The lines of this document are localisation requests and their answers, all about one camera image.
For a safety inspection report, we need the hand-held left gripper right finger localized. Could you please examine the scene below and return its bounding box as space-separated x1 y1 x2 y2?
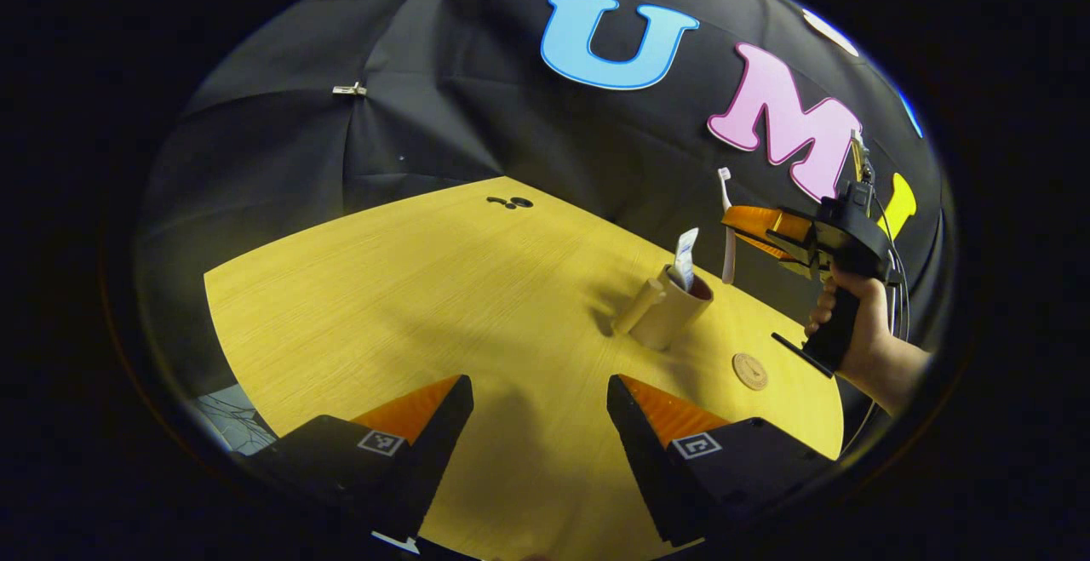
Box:
606 374 835 547

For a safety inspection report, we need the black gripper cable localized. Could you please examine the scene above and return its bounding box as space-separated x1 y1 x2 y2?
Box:
873 195 912 345

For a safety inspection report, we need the beige cup with handle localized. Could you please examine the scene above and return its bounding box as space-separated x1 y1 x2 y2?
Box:
611 265 714 352

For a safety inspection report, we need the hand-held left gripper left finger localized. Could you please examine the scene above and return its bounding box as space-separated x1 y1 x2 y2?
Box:
230 374 475 545

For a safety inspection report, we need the yellow wooden desktop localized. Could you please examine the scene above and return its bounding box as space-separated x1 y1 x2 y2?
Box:
204 176 846 561

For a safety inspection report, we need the round brown coaster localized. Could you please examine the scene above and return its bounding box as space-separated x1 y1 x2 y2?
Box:
733 352 769 392

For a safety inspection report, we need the white toothpaste tube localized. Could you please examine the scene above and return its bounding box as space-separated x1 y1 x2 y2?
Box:
671 228 700 291

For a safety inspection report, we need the pale pink toothbrush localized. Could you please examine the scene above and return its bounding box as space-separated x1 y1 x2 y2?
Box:
718 167 737 285

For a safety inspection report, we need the black backdrop cloth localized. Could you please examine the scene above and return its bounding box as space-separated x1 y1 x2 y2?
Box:
136 0 950 426

